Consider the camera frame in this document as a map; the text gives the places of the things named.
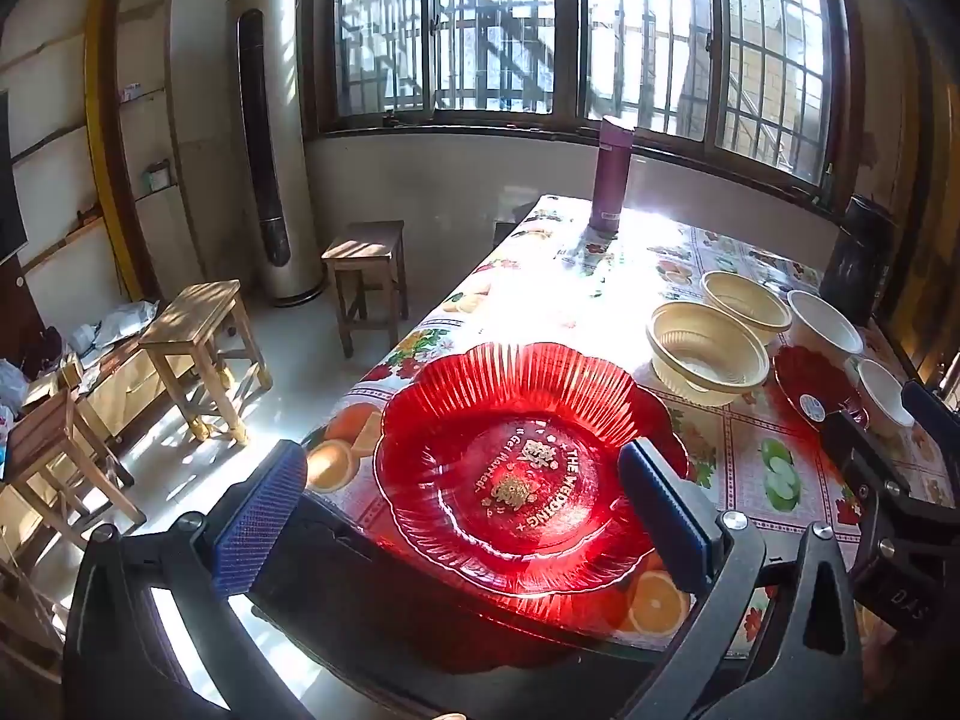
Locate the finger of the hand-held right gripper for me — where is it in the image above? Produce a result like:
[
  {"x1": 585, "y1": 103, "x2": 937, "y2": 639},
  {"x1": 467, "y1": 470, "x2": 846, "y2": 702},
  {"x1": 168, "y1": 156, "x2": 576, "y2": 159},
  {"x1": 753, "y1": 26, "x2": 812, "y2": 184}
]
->
[
  {"x1": 820, "y1": 409, "x2": 914, "y2": 500},
  {"x1": 901, "y1": 379, "x2": 960, "y2": 440}
]

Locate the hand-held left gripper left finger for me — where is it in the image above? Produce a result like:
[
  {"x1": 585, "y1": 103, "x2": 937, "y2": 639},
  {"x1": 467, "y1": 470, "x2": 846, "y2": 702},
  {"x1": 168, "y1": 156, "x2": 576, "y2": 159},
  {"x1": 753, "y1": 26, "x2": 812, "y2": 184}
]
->
[{"x1": 64, "y1": 439, "x2": 316, "y2": 720}]

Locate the black cylindrical bin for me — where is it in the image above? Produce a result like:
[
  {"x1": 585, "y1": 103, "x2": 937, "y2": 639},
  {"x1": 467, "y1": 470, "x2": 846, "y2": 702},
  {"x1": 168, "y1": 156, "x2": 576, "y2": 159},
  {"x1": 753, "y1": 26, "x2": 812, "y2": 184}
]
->
[{"x1": 817, "y1": 193, "x2": 899, "y2": 327}]

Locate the barred window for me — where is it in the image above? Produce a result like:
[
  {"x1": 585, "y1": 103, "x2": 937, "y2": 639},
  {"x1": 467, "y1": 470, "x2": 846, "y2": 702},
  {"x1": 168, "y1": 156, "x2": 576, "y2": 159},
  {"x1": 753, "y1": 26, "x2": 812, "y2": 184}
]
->
[{"x1": 311, "y1": 0, "x2": 852, "y2": 192}]

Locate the large red flower-shaped plate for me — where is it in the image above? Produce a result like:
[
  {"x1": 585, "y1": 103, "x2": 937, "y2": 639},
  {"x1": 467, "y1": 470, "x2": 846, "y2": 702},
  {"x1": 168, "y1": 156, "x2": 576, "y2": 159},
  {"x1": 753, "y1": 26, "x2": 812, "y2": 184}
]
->
[{"x1": 373, "y1": 341, "x2": 689, "y2": 599}]

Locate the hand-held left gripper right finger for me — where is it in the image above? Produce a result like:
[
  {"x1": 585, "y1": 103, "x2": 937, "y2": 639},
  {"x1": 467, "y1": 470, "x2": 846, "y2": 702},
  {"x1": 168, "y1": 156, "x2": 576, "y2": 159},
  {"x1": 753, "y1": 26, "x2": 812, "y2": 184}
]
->
[{"x1": 616, "y1": 436, "x2": 863, "y2": 720}]

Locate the white plastic bowl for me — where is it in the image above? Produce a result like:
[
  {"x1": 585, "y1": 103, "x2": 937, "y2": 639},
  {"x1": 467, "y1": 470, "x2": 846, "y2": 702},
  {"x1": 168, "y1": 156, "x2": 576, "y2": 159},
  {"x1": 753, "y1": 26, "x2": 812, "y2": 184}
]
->
[
  {"x1": 853, "y1": 358, "x2": 917, "y2": 437},
  {"x1": 786, "y1": 289, "x2": 866, "y2": 358}
]

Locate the light wooden stool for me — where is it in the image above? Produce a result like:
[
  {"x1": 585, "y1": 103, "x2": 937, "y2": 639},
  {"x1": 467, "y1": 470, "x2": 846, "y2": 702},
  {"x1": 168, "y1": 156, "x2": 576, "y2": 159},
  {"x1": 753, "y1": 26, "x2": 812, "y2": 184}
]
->
[{"x1": 138, "y1": 280, "x2": 274, "y2": 446}]

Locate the tall standing air conditioner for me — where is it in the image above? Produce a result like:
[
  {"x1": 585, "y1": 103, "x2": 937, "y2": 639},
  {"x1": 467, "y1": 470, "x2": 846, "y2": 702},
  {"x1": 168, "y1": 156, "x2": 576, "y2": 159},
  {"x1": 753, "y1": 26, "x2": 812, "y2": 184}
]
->
[{"x1": 226, "y1": 0, "x2": 325, "y2": 308}]

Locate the dark wooden stool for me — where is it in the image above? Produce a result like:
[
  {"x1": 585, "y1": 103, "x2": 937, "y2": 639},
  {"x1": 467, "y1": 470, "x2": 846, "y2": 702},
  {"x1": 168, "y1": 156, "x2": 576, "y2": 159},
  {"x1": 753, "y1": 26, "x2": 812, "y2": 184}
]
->
[{"x1": 322, "y1": 220, "x2": 410, "y2": 359}]

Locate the wooden chair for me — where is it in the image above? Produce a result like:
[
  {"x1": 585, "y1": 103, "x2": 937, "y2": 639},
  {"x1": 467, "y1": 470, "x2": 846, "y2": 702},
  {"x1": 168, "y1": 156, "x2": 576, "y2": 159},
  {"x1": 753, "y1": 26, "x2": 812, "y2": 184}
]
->
[{"x1": 0, "y1": 388, "x2": 148, "y2": 550}]

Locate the white plastic bag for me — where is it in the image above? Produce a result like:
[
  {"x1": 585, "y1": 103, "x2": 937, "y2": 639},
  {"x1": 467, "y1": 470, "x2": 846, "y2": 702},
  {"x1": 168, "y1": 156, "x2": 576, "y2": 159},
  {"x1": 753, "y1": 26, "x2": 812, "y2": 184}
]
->
[{"x1": 66, "y1": 300, "x2": 160, "y2": 361}]

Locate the small red plate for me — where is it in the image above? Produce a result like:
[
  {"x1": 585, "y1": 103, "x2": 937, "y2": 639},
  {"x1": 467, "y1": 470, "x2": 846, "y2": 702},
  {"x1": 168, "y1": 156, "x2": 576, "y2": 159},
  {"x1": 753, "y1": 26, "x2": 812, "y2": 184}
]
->
[{"x1": 772, "y1": 345, "x2": 871, "y2": 433}]

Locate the yellow pipe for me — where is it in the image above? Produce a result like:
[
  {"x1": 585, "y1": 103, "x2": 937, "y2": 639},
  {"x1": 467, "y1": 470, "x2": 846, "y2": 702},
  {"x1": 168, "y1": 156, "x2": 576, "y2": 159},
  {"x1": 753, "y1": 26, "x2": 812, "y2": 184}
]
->
[{"x1": 81, "y1": 0, "x2": 145, "y2": 302}]

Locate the beige plastic bowl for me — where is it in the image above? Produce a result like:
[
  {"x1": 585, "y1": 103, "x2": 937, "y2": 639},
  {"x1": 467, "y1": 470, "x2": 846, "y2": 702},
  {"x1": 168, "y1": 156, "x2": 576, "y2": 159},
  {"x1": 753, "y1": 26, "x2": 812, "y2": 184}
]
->
[
  {"x1": 700, "y1": 271, "x2": 793, "y2": 346},
  {"x1": 646, "y1": 301, "x2": 772, "y2": 407}
]

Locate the purple thermos bottle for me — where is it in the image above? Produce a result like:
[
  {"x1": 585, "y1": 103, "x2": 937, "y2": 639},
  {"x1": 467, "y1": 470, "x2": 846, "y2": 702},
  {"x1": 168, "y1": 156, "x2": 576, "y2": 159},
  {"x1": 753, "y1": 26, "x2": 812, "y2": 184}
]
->
[{"x1": 588, "y1": 115, "x2": 635, "y2": 235}]

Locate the fruit and flower tablecloth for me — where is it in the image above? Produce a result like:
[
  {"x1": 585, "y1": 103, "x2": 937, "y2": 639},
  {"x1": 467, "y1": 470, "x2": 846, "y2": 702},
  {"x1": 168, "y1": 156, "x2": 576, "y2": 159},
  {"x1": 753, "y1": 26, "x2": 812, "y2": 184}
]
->
[{"x1": 300, "y1": 193, "x2": 938, "y2": 665}]

